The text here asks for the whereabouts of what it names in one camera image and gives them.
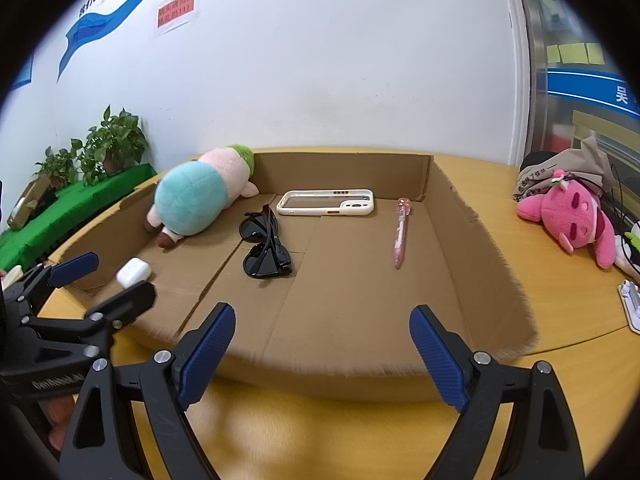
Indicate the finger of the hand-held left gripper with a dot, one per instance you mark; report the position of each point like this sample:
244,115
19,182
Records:
127,302
75,266

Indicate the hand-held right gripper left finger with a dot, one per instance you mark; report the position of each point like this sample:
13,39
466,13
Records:
210,355

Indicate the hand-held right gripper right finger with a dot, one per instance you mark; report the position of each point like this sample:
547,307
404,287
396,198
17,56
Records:
437,355

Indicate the white earbuds case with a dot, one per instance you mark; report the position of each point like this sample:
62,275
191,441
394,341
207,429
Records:
132,271

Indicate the brown cardboard box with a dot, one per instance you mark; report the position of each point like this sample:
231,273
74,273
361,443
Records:
350,285

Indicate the pink pen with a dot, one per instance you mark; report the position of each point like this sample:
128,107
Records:
400,240

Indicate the clear white-rimmed phone case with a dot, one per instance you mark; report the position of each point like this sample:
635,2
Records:
320,202

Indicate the person's left hand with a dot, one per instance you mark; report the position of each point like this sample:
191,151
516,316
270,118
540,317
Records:
61,425

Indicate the small open cardboard box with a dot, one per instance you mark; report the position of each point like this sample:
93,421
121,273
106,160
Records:
25,205

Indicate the small potted green plant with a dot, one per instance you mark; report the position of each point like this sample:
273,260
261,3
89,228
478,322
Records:
57,167

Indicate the black sunglasses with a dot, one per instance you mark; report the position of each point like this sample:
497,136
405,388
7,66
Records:
260,260

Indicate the teal and pink plush toy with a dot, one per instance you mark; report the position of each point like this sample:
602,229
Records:
192,200

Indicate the large potted green plant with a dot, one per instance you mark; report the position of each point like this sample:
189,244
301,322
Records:
117,135

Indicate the white plastic stand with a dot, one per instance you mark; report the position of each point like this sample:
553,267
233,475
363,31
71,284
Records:
631,305

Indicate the white and green plush toy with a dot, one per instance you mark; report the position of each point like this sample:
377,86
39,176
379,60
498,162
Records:
632,245

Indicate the beige cloth bag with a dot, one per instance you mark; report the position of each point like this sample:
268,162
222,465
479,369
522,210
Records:
575,160

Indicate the blue door sign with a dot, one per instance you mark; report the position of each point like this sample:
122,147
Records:
585,90

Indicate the yellow sticky note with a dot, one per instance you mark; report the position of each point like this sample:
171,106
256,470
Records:
572,53
552,53
594,53

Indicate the blue wall banner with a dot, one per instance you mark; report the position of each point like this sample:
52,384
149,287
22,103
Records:
95,22

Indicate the red paper wall sign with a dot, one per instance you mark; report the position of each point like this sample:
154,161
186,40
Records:
176,14

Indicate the grey metal door frame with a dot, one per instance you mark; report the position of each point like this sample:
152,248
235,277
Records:
525,70

